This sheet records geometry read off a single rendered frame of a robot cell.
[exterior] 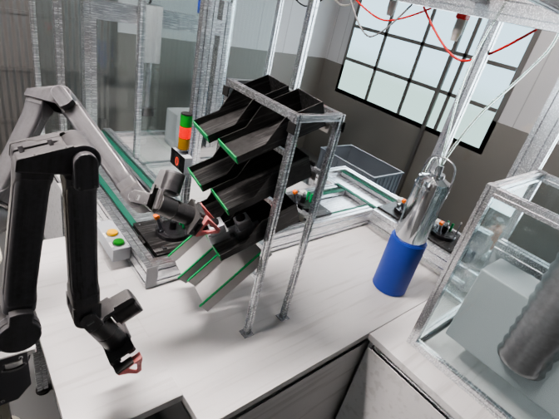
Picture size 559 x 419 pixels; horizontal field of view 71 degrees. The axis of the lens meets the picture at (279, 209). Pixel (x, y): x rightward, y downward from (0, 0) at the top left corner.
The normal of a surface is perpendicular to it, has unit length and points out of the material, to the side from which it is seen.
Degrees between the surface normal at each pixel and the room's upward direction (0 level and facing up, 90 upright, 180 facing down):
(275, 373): 0
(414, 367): 0
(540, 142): 90
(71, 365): 0
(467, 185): 90
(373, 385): 90
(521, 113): 90
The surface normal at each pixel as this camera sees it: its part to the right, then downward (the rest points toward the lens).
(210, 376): 0.21, -0.86
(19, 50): 0.59, 0.49
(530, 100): -0.78, 0.15
